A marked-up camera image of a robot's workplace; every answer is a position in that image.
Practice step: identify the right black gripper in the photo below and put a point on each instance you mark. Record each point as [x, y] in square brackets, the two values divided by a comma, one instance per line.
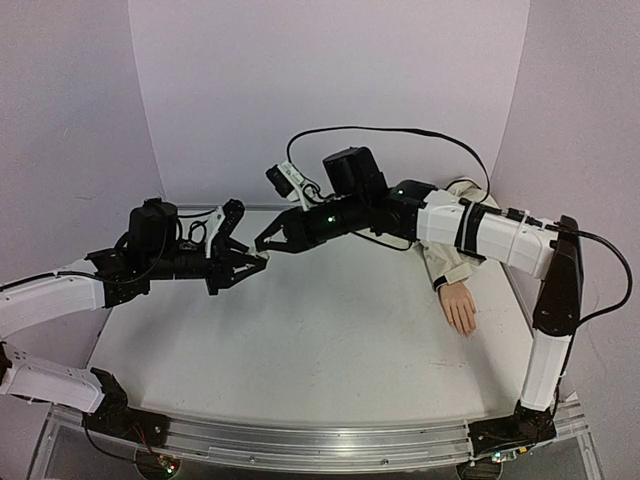
[295, 230]

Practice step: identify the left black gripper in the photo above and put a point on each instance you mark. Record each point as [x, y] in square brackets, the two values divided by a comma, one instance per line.
[231, 280]

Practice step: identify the white nail polish bottle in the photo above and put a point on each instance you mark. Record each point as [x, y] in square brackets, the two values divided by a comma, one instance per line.
[259, 254]

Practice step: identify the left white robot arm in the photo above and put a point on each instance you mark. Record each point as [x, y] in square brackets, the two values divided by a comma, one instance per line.
[44, 297]

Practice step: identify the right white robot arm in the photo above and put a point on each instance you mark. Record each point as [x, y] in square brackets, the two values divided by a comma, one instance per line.
[419, 212]

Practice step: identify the beige jacket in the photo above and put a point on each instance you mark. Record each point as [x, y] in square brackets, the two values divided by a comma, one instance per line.
[445, 264]

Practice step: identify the mannequin hand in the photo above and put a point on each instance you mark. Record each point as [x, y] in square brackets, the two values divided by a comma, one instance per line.
[459, 308]

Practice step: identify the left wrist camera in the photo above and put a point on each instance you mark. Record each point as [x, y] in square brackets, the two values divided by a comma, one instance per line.
[223, 222]

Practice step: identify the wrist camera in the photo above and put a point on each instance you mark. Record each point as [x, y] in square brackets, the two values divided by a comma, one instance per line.
[223, 222]
[293, 186]

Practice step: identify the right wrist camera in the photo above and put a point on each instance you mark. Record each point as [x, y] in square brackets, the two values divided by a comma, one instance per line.
[293, 186]

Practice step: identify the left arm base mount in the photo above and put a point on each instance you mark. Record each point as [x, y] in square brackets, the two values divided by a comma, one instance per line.
[116, 418]

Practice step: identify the aluminium front rail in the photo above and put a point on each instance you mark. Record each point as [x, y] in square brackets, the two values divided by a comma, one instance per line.
[206, 448]

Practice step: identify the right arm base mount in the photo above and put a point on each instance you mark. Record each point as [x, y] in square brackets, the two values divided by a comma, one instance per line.
[524, 428]

